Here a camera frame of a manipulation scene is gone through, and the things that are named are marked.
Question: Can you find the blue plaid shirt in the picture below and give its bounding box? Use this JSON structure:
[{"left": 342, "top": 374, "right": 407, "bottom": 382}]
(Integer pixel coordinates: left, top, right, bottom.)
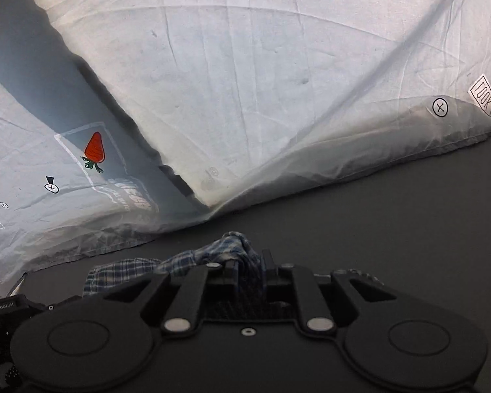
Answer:
[{"left": 82, "top": 231, "right": 383, "bottom": 320}]

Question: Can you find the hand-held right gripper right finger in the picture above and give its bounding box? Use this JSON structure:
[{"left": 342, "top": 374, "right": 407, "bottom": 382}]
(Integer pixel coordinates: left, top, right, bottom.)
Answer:
[{"left": 262, "top": 250, "right": 393, "bottom": 333}]

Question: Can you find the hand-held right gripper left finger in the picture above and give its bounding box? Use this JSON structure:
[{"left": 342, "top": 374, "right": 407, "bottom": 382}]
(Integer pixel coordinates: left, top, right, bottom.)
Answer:
[{"left": 101, "top": 259, "right": 239, "bottom": 333}]

